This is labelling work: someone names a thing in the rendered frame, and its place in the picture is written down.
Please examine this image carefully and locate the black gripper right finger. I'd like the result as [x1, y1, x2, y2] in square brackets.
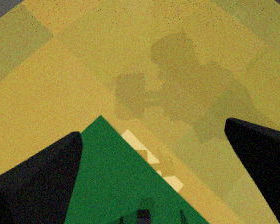
[225, 117, 280, 222]

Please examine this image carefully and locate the green circuit board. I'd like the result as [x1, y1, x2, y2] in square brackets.
[64, 115, 209, 224]

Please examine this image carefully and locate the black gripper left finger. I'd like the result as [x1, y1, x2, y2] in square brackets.
[0, 132, 83, 224]

